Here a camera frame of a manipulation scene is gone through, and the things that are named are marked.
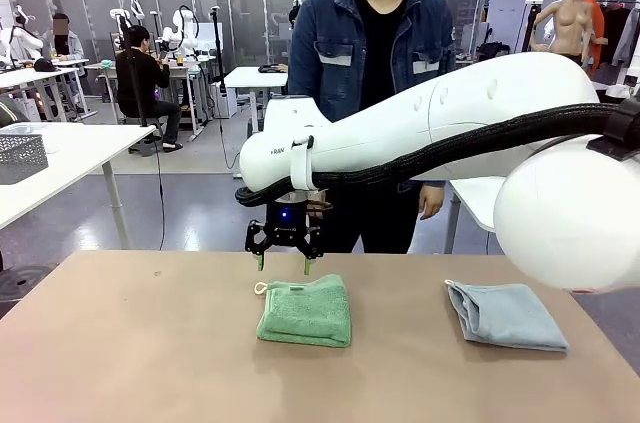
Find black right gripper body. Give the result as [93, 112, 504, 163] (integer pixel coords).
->
[264, 194, 309, 245]

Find green terry towel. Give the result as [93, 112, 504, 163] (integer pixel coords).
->
[253, 273, 353, 349]

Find light blue towel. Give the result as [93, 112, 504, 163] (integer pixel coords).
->
[443, 278, 570, 354]

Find grey perforated plastic basket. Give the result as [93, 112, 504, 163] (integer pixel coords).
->
[0, 133, 50, 186]

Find person's right hand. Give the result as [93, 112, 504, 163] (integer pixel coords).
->
[306, 198, 335, 219]

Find person's left hand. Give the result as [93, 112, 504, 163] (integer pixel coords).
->
[417, 185, 446, 221]

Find white cabinet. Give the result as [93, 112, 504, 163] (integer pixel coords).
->
[212, 81, 239, 119]

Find white standing desk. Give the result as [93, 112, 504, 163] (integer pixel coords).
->
[223, 66, 291, 179]

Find black braided right arm sleeve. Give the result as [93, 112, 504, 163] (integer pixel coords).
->
[234, 101, 640, 209]

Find white table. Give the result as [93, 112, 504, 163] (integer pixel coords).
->
[0, 121, 157, 250]
[443, 175, 506, 255]

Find grey workbench desk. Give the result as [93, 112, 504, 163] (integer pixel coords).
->
[164, 53, 216, 142]

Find person in denim jacket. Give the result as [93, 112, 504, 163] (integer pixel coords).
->
[287, 0, 457, 255]

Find person in black clothes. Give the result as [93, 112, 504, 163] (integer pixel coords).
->
[113, 25, 185, 154]

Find dark grey floor plate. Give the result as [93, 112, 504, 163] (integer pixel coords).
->
[0, 262, 56, 302]

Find black bags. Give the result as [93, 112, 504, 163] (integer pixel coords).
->
[477, 41, 512, 60]

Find person in grey jacket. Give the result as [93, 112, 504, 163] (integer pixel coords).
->
[42, 12, 86, 63]

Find dark olive garment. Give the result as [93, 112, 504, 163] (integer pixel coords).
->
[0, 95, 31, 127]

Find black stand with white head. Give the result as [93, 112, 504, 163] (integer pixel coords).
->
[519, 0, 545, 55]

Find bare mannequin with grey trousers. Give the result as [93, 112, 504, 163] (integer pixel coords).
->
[529, 0, 597, 67]

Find mannequin with orange shirt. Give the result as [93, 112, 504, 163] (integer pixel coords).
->
[582, 0, 609, 70]

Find dark clothes on rack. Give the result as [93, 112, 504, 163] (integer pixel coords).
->
[597, 0, 640, 69]

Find thin black hanging cable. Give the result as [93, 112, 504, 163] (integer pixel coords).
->
[152, 126, 167, 250]

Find black camera stand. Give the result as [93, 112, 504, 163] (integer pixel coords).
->
[208, 6, 229, 97]

